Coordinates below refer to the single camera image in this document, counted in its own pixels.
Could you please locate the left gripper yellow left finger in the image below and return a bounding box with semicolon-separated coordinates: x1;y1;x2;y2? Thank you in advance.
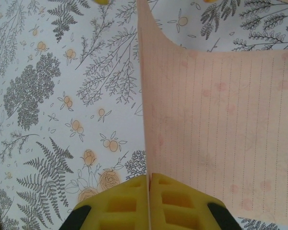
61;174;151;230

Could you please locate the floral patterned table cover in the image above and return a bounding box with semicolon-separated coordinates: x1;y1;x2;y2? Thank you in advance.
0;0;288;230

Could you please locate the pink lined letter paper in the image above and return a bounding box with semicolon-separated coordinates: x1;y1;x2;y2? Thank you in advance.
136;0;288;227

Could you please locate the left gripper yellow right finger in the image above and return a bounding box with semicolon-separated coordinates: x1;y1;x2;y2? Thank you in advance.
150;173;240;230

